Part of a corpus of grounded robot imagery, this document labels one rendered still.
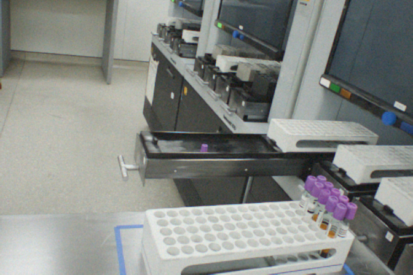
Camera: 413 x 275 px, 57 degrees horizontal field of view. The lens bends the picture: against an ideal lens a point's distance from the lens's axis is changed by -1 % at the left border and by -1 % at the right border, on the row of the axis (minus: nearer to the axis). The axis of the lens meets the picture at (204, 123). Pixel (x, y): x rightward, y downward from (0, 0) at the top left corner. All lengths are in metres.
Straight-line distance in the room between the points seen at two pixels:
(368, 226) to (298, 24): 0.67
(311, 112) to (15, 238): 0.86
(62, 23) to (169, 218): 3.90
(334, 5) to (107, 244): 0.86
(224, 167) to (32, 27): 3.65
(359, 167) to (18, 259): 0.71
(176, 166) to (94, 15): 3.58
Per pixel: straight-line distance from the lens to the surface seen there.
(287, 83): 1.29
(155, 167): 0.85
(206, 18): 2.04
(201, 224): 0.55
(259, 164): 0.95
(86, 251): 0.58
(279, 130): 1.00
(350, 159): 0.96
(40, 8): 4.34
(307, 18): 1.24
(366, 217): 0.89
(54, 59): 4.44
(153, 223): 0.53
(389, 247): 0.86
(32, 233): 0.61
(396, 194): 0.88
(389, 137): 1.39
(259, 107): 1.37
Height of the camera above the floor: 1.21
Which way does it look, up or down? 22 degrees down
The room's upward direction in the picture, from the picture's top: 11 degrees clockwise
